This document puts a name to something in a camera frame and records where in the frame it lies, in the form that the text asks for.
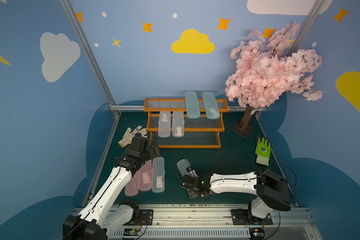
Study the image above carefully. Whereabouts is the clear pencil case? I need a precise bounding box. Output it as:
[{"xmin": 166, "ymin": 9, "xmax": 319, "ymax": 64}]
[
  {"xmin": 158, "ymin": 112, "xmax": 171, "ymax": 138},
  {"xmin": 172, "ymin": 111, "xmax": 185, "ymax": 138},
  {"xmin": 176, "ymin": 159, "xmax": 199, "ymax": 178},
  {"xmin": 152, "ymin": 157, "xmax": 165, "ymax": 193}
]

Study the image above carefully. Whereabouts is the teal pencil case plain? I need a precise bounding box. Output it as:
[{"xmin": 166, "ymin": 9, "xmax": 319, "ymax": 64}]
[{"xmin": 185, "ymin": 92, "xmax": 201, "ymax": 119}]

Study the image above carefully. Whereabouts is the teal pencil case with label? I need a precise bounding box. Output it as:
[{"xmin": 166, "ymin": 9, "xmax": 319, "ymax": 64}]
[{"xmin": 202, "ymin": 92, "xmax": 221, "ymax": 120}]

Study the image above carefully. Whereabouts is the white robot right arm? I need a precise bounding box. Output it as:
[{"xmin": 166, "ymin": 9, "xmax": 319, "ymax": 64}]
[{"xmin": 181, "ymin": 166, "xmax": 291, "ymax": 224}]

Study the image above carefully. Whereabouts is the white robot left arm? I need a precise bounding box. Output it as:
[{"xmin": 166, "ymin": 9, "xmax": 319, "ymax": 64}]
[{"xmin": 62, "ymin": 135, "xmax": 161, "ymax": 240}]

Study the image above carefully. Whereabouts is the pink pencil case inner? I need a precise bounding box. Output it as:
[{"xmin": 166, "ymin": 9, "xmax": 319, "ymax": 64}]
[{"xmin": 138, "ymin": 160, "xmax": 152, "ymax": 192}]

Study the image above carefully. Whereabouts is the pink pencil case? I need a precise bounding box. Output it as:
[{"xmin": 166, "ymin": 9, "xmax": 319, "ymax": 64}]
[
  {"xmin": 138, "ymin": 160, "xmax": 152, "ymax": 192},
  {"xmin": 125, "ymin": 172, "xmax": 140, "ymax": 197}
]

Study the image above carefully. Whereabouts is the pink pencil case outer left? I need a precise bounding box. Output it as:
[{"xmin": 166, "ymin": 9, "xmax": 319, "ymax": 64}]
[{"xmin": 125, "ymin": 172, "xmax": 140, "ymax": 197}]

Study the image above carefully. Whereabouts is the orange wooden three-tier shelf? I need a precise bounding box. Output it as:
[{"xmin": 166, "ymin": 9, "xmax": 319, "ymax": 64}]
[{"xmin": 144, "ymin": 98, "xmax": 229, "ymax": 149}]

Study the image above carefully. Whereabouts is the white cotton work glove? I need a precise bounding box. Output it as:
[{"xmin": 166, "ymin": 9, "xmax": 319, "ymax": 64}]
[{"xmin": 118, "ymin": 126, "xmax": 147, "ymax": 148}]

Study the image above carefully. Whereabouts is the aluminium rear crossbar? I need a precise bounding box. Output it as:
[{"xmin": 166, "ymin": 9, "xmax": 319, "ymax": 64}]
[{"xmin": 109, "ymin": 104, "xmax": 266, "ymax": 113}]

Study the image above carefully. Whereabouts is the green and black work glove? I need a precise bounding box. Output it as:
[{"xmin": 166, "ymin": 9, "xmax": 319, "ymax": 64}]
[{"xmin": 255, "ymin": 137, "xmax": 271, "ymax": 167}]

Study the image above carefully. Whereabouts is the right green circuit board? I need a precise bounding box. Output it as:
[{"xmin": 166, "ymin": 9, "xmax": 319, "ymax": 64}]
[{"xmin": 249, "ymin": 228, "xmax": 265, "ymax": 240}]

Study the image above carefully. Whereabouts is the green circuit board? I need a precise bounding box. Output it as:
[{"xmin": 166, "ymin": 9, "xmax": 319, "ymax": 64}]
[
  {"xmin": 249, "ymin": 228, "xmax": 265, "ymax": 240},
  {"xmin": 123, "ymin": 229, "xmax": 141, "ymax": 238}
]

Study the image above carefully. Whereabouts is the left green circuit board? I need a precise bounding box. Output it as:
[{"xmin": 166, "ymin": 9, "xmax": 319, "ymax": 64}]
[{"xmin": 123, "ymin": 229, "xmax": 141, "ymax": 238}]

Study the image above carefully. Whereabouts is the pink artificial blossom tree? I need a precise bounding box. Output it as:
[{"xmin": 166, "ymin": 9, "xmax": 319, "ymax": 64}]
[{"xmin": 225, "ymin": 22, "xmax": 323, "ymax": 137}]

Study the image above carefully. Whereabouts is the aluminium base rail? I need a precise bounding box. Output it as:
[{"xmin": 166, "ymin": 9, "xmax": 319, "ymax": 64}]
[{"xmin": 108, "ymin": 204, "xmax": 321, "ymax": 240}]

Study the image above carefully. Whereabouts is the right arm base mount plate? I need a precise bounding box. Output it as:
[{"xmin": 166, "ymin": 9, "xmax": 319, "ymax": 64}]
[{"xmin": 231, "ymin": 209, "xmax": 273, "ymax": 226}]

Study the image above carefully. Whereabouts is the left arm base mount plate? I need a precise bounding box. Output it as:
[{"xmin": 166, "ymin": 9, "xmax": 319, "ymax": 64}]
[{"xmin": 130, "ymin": 210, "xmax": 154, "ymax": 226}]

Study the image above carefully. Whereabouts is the aluminium frame post left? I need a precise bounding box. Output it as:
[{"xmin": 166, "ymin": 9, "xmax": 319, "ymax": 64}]
[{"xmin": 60, "ymin": 0, "xmax": 120, "ymax": 118}]

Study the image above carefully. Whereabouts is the aluminium frame post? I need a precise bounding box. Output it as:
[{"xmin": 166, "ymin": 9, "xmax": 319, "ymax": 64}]
[
  {"xmin": 60, "ymin": 0, "xmax": 120, "ymax": 118},
  {"xmin": 287, "ymin": 0, "xmax": 325, "ymax": 56}
]

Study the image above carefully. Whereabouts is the aluminium frame post right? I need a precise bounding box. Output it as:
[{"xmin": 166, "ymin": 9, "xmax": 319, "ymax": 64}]
[{"xmin": 287, "ymin": 0, "xmax": 325, "ymax": 56}]

